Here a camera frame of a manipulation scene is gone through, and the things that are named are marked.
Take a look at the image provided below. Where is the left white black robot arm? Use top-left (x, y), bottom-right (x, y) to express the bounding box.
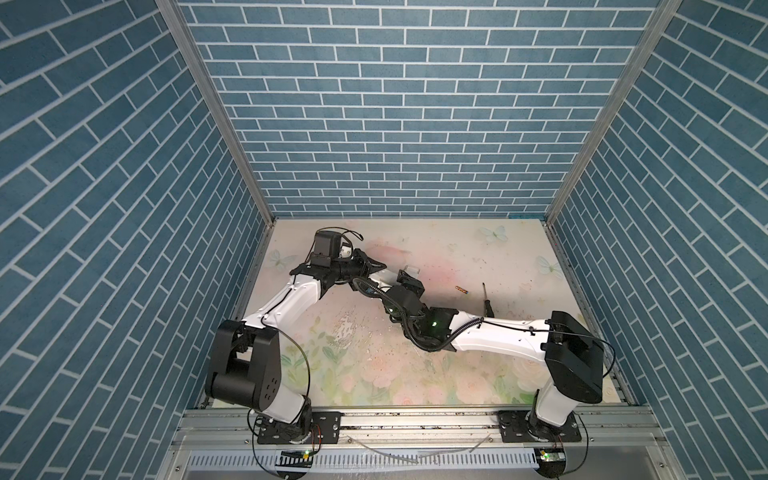
top-left (204, 249), bottom-right (387, 428)

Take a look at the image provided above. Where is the black mounting plate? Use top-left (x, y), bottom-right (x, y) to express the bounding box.
top-left (254, 411), bottom-right (342, 445)
top-left (497, 410), bottom-right (582, 443)

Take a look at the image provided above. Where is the white remote control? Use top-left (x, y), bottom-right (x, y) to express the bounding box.
top-left (368, 269), bottom-right (399, 290)
top-left (403, 265), bottom-right (420, 277)

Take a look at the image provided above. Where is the aluminium corner post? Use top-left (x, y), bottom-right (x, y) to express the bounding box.
top-left (544, 0), bottom-right (682, 230)
top-left (156, 0), bottom-right (275, 228)

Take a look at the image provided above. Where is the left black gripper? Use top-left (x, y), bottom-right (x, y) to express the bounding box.
top-left (328, 248), bottom-right (386, 291)

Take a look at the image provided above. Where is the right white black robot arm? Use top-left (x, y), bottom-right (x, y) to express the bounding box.
top-left (355, 271), bottom-right (613, 431)

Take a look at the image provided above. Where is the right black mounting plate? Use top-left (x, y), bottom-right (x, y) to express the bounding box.
top-left (497, 410), bottom-right (582, 443)

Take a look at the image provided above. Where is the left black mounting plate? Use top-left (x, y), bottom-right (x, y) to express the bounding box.
top-left (254, 411), bottom-right (342, 445)

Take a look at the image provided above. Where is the left aluminium corner post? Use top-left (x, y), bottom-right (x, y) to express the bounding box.
top-left (156, 0), bottom-right (275, 228)

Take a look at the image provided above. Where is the black yellow screwdriver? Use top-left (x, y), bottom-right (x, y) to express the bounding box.
top-left (482, 284), bottom-right (495, 318)

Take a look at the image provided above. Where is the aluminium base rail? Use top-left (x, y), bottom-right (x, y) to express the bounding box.
top-left (159, 404), bottom-right (684, 479)

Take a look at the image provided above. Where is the right aluminium corner post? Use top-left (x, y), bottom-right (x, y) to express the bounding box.
top-left (544, 0), bottom-right (682, 230)

